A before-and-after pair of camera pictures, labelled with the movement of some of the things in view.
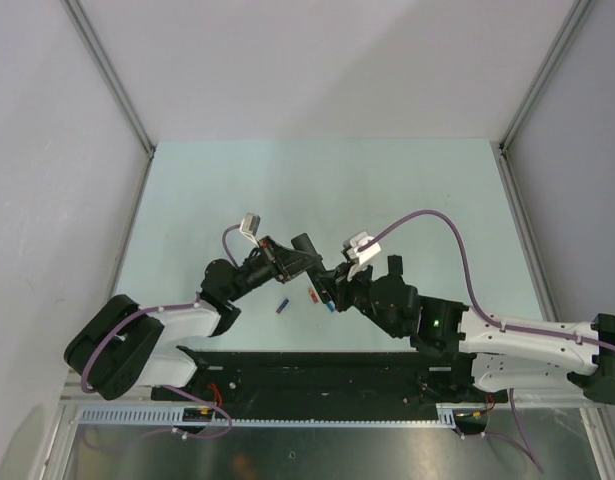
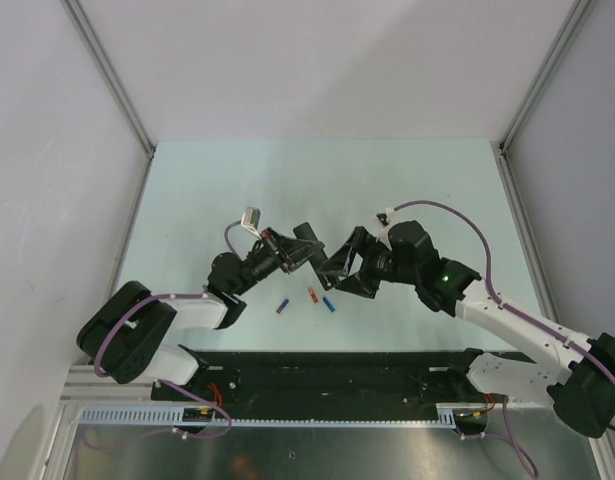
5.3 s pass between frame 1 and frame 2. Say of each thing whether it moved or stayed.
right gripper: moved
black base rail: stayed
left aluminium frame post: stayed
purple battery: stayed
